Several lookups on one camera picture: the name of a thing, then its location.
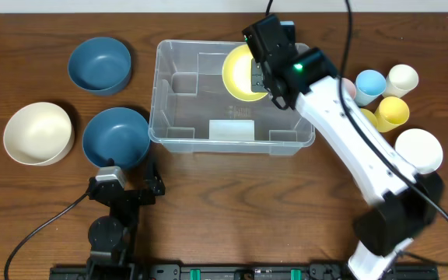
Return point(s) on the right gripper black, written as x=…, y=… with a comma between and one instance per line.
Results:
x=257, y=76

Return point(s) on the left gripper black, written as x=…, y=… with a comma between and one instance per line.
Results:
x=131, y=195

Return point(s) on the yellow small bowl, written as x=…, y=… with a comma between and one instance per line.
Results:
x=236, y=75

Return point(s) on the pink cup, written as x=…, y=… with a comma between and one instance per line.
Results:
x=349, y=86

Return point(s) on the light blue cup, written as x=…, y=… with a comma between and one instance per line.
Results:
x=369, y=85

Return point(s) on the yellow cup front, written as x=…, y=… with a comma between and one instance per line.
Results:
x=370, y=116

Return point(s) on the yellow cup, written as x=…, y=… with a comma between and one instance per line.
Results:
x=370, y=116
x=391, y=113

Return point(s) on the cream cup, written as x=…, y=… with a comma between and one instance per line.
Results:
x=401, y=80

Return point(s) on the white small bowl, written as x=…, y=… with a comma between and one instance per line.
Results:
x=421, y=149

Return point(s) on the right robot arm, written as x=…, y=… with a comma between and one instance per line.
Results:
x=402, y=201

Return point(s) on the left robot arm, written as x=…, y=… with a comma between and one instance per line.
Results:
x=112, y=237

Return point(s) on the clear plastic storage container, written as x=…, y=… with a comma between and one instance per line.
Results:
x=192, y=110

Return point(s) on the dark blue bowl near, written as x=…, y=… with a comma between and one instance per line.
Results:
x=118, y=133

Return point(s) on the dark blue bowl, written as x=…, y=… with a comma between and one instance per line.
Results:
x=101, y=66
x=118, y=133

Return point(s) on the cream large bowl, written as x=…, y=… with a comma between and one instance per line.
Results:
x=39, y=134

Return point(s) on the dark blue bowl far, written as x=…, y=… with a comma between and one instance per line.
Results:
x=101, y=66

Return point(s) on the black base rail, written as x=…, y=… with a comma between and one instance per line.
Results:
x=314, y=271

